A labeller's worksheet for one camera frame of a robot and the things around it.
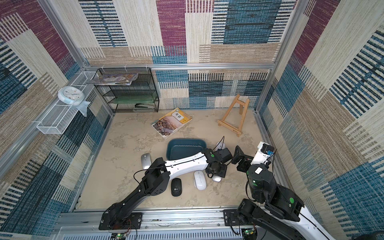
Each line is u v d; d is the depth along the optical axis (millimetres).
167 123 1114
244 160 542
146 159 934
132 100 1118
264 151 504
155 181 574
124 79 874
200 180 833
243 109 961
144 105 1112
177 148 992
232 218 731
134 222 731
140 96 1121
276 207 428
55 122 702
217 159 661
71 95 755
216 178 871
